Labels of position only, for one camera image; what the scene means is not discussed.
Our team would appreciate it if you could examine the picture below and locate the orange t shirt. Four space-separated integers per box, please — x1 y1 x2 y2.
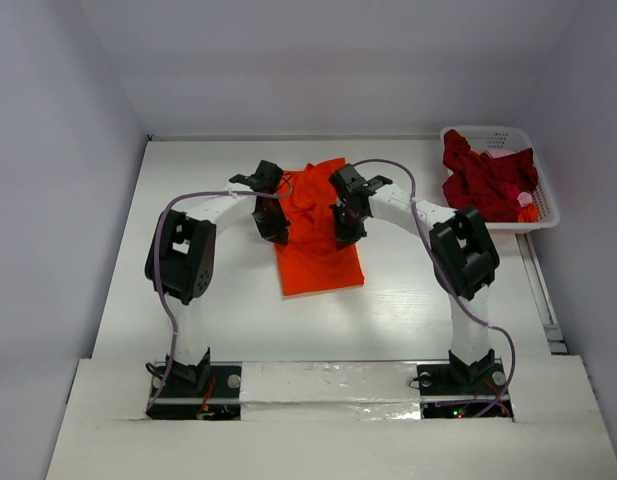
275 158 364 297

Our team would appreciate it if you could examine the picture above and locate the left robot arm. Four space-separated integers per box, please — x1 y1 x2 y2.
145 160 292 395

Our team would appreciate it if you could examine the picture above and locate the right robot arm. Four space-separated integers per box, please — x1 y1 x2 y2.
329 164 500 397

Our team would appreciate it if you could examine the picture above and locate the dark red t shirt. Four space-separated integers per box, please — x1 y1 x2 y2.
442 129 539 223

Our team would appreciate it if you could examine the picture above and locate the white plastic basket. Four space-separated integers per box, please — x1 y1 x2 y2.
439 125 559 234

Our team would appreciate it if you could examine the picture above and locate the pink garment in basket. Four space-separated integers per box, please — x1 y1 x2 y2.
484 148 532 216

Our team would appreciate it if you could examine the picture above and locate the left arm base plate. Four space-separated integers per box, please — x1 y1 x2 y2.
146 363 242 421

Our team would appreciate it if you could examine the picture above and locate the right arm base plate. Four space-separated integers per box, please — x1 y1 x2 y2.
408 359 514 420

